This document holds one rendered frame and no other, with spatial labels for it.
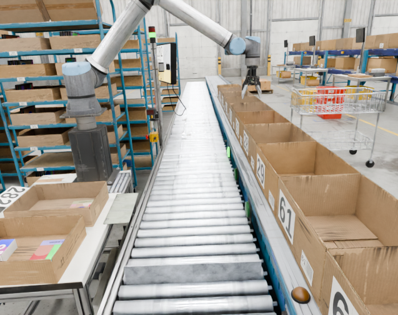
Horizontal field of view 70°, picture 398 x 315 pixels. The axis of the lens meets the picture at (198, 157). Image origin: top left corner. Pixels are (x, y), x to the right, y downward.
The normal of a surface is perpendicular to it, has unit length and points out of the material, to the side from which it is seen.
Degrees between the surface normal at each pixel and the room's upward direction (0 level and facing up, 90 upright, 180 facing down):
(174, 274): 90
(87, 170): 90
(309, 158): 89
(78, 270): 0
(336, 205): 89
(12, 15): 118
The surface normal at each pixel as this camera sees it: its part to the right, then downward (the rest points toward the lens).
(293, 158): 0.00, 0.33
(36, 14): 0.03, 0.74
